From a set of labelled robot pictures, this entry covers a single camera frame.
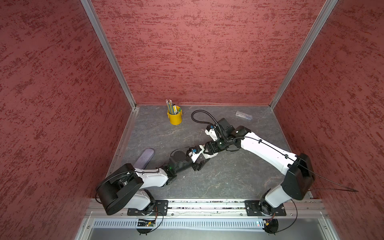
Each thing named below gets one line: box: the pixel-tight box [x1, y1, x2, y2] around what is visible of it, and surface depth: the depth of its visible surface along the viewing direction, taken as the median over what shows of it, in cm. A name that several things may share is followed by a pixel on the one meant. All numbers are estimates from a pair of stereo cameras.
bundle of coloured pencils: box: [165, 99, 181, 115], surface depth 105 cm
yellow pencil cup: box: [167, 105, 183, 126], surface depth 107 cm
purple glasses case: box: [133, 148, 155, 170], surface depth 90 cm
